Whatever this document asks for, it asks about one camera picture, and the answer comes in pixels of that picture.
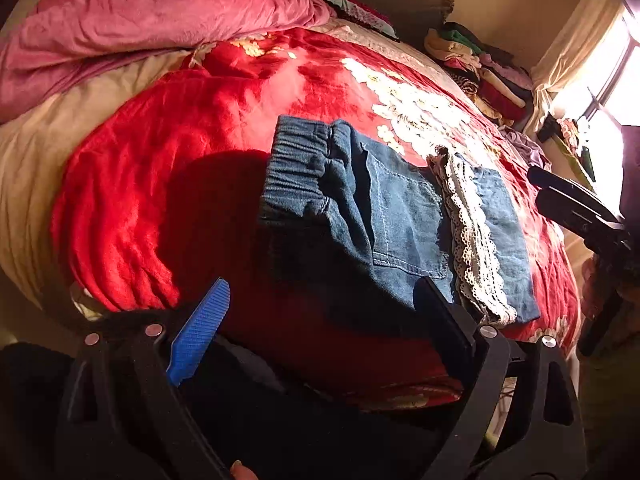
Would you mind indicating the beige bed sheet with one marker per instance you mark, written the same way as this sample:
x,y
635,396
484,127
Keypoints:
x,y
35,160

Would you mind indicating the purple cloth in bag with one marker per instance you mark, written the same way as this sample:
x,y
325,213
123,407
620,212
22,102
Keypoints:
x,y
527,147

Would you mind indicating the bright window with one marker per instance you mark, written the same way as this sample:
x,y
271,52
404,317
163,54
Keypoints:
x,y
617,90

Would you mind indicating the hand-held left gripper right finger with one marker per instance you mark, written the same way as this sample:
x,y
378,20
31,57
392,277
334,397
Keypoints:
x,y
445,317

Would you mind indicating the cream curtain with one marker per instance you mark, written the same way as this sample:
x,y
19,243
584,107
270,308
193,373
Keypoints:
x,y
575,55

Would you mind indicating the person's left hand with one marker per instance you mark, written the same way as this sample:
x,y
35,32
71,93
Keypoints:
x,y
244,472

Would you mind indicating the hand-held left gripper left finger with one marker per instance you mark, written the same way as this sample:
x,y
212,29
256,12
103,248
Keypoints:
x,y
197,332

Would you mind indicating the pile of folded clothes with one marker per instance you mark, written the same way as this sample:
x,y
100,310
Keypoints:
x,y
490,70

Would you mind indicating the person's black clothing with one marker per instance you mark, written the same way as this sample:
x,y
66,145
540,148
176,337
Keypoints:
x,y
300,440

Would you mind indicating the blue denim pants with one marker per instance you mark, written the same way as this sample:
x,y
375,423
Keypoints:
x,y
380,230

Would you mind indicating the red floral bedspread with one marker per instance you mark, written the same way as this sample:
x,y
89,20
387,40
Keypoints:
x,y
165,200

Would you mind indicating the patterned pillow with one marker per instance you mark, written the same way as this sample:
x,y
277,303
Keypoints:
x,y
360,12

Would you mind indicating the pink blanket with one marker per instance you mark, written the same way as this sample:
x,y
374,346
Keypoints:
x,y
140,25

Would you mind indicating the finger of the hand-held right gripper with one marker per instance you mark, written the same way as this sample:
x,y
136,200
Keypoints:
x,y
565,182
565,210

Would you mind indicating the green trimmed windowsill cloth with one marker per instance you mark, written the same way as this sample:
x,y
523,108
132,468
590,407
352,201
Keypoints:
x,y
570,145

